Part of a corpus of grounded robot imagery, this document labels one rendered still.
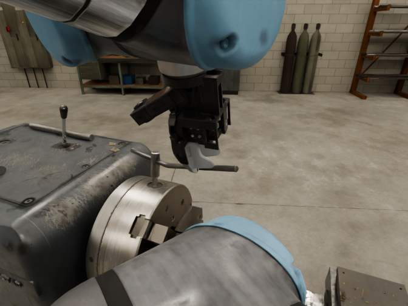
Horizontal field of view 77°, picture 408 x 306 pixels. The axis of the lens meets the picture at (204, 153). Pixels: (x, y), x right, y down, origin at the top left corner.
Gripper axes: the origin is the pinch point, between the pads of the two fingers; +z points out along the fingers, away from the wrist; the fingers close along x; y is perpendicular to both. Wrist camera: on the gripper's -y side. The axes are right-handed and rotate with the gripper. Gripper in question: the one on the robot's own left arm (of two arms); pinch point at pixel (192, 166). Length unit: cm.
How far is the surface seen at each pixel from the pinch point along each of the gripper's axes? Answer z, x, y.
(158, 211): 12.2, -4.4, -8.4
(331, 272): 47, 11, 34
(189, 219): 25.8, 3.6, -6.2
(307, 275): 158, 61, 40
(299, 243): 166, 89, 33
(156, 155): 4.3, 5.4, -11.9
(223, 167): -1.3, -0.1, 6.5
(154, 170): 7.6, 3.4, -12.4
